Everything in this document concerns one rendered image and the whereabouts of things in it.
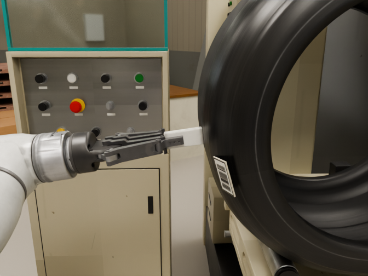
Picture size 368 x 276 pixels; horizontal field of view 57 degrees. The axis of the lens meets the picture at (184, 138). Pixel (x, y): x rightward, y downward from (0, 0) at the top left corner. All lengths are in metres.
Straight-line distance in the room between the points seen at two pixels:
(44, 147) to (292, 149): 0.64
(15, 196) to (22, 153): 0.08
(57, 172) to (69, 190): 0.75
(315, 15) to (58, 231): 1.23
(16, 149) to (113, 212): 0.80
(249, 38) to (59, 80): 0.93
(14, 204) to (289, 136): 0.68
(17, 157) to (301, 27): 0.48
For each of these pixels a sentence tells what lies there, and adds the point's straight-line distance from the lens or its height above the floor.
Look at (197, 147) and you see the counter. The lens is 3.96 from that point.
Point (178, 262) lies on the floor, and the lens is 2.21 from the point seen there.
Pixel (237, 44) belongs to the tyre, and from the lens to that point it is 0.52.
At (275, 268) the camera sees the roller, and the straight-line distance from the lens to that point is 0.68.
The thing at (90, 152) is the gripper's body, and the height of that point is 1.12.
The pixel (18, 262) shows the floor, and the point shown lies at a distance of 2.43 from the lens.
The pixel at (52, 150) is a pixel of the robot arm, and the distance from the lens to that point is 0.62.
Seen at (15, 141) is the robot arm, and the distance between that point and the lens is 0.66.
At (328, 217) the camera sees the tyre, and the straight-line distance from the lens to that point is 0.88.
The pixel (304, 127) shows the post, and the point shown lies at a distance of 0.97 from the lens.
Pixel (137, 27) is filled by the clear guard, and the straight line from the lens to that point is 1.24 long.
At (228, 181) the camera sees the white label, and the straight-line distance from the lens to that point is 0.53.
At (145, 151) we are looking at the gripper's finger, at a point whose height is 1.12.
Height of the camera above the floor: 1.31
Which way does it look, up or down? 16 degrees down
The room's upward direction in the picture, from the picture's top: straight up
